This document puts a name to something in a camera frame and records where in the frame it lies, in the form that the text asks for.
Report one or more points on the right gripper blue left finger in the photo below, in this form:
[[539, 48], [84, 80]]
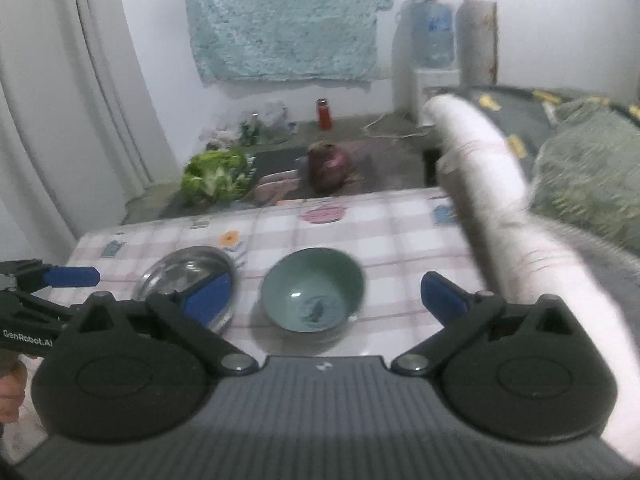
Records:
[[186, 316]]

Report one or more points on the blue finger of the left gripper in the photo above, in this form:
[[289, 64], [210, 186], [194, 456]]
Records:
[[71, 276]]

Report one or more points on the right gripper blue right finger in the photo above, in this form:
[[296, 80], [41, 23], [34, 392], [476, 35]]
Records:
[[464, 316]]

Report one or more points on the green ceramic bowl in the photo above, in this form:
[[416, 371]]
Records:
[[313, 291]]

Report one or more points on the person's left hand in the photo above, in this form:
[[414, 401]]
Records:
[[12, 393]]

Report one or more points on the white rolled bed edge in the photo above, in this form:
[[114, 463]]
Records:
[[523, 257]]

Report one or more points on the checked floral tablecloth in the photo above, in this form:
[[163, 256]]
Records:
[[375, 247]]

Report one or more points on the green leafy lettuce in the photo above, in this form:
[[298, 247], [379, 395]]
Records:
[[218, 176]]

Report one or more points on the white curtain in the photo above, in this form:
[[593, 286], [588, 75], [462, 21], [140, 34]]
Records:
[[79, 134]]

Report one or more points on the pink slippers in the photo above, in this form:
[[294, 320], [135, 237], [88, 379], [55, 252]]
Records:
[[274, 187]]

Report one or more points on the green patterned pillow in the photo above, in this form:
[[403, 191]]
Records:
[[586, 175]]

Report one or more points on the dark red onion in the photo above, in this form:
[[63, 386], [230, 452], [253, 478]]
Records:
[[329, 166]]

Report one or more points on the dark grey bed blanket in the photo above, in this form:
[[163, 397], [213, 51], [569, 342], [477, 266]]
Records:
[[522, 116]]

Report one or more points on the plastic bags on floor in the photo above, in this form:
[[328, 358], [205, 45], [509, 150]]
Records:
[[259, 125]]

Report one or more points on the white water dispenser stand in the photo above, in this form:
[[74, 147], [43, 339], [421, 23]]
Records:
[[413, 85]]

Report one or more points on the red bottle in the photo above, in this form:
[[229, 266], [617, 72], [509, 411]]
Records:
[[325, 121]]

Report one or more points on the blue water jug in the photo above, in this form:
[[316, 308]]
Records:
[[432, 34]]

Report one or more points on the blue hanging wall cloth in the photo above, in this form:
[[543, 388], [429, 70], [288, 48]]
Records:
[[285, 40]]

